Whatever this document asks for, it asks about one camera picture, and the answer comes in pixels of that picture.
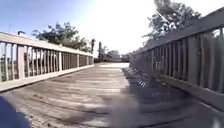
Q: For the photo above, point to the distant trees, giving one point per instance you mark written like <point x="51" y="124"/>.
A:
<point x="100" y="52"/>

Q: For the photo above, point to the wooden bridge deck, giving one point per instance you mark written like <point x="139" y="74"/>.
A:
<point x="83" y="96"/>

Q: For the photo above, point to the clump of leafy trees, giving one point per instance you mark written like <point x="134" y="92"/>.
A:
<point x="63" y="36"/>

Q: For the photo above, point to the tall leafy tree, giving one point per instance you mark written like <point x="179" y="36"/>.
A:
<point x="173" y="16"/>

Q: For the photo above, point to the grey wooden railing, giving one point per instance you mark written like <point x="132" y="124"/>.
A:
<point x="193" y="60"/>

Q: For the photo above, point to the pale wooden railing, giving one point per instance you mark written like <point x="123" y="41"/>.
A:
<point x="20" y="60"/>

